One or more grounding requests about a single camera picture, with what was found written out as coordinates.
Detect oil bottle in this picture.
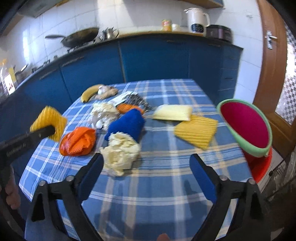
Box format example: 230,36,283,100
1,59,16,95

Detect yellow corrugated sponge cloth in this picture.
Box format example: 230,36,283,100
30,106,67,142

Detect blue kitchen cabinets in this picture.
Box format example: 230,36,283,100
1,34,243,141

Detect yellow ribbed cloth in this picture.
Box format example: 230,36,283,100
174,115,219,150

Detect red bin with green rim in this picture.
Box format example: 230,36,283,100
217,99,273,183

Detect cream paper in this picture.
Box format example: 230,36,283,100
98,132,141,177

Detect yellow tin can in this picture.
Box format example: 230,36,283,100
162,19,172,32

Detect range hood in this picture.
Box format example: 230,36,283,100
18,0,62,18

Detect dark rice cooker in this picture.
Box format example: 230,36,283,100
206,25,233,43

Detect orange mesh bag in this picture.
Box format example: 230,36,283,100
59,126,96,156

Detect steel wool scrubber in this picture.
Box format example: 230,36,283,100
123,93,152,112

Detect blue cloth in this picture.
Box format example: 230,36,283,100
104,108,145,142

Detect wooden door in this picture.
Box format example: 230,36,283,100
253,1,295,157

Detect white green package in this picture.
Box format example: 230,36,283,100
108,91,133,106

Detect silver door handle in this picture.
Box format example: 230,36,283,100
265,30,278,50

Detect black wok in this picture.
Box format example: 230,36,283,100
45,28,99,48

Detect person's left hand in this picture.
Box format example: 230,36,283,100
5,184,21,210

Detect white cloth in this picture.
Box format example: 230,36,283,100
89,102,120,131

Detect blue plaid tablecloth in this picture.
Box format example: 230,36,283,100
18,78,253,241

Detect banana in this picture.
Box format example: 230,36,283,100
80,84,103,103

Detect small orange cloth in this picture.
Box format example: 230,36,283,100
116,103,144,115

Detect pale yellow mesh sponge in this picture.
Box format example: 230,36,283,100
152,104,193,121

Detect black wire rack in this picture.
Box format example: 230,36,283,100
262,150,295,202

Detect white electric kettle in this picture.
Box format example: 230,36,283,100
184,8,210,37

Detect steel kettle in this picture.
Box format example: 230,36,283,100
99,27,119,41

